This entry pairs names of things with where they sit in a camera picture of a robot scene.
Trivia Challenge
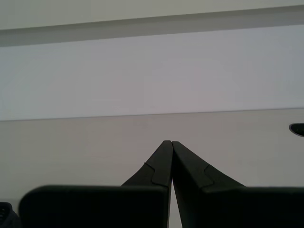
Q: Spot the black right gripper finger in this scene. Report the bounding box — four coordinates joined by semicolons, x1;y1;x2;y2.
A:
18;140;173;228
171;141;304;228

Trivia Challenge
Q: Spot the black perforated plastic basket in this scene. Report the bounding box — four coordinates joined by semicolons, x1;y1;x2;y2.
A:
0;201;22;228

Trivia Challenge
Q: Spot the black table cable grommet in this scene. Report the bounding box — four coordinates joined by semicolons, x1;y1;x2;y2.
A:
288;123;304;137

